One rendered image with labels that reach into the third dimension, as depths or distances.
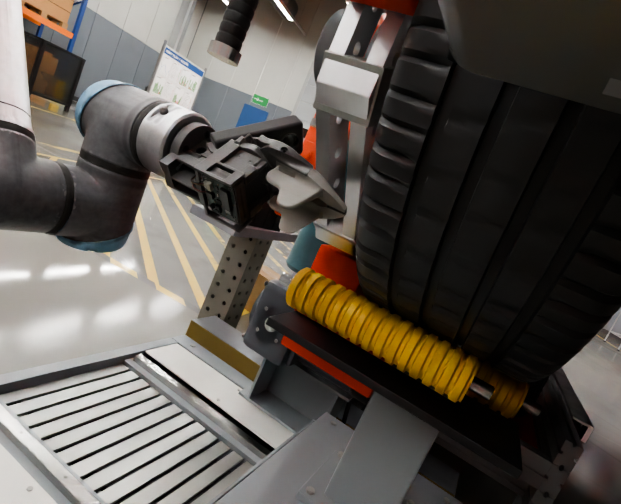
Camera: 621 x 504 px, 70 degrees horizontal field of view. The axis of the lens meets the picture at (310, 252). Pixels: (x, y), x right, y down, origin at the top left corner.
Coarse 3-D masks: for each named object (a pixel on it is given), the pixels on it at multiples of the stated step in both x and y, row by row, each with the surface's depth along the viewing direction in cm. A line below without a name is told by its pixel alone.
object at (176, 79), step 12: (168, 48) 857; (168, 60) 870; (180, 60) 899; (156, 72) 856; (168, 72) 884; (180, 72) 914; (192, 72) 946; (204, 72) 981; (156, 84) 870; (168, 84) 899; (180, 84) 929; (192, 84) 962; (168, 96) 914; (180, 96) 945; (192, 96) 980; (192, 108) 996
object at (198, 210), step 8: (192, 208) 128; (200, 208) 126; (200, 216) 126; (216, 224) 124; (232, 224) 122; (232, 232) 122; (240, 232) 124; (248, 232) 128; (256, 232) 131; (264, 232) 136; (272, 232) 140; (280, 232) 145; (280, 240) 147; (288, 240) 152
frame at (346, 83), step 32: (352, 32) 42; (384, 32) 40; (352, 64) 41; (384, 64) 40; (320, 96) 44; (352, 96) 42; (384, 96) 43; (320, 128) 47; (352, 128) 44; (320, 160) 50; (352, 160) 47; (352, 192) 50; (320, 224) 57; (352, 224) 54
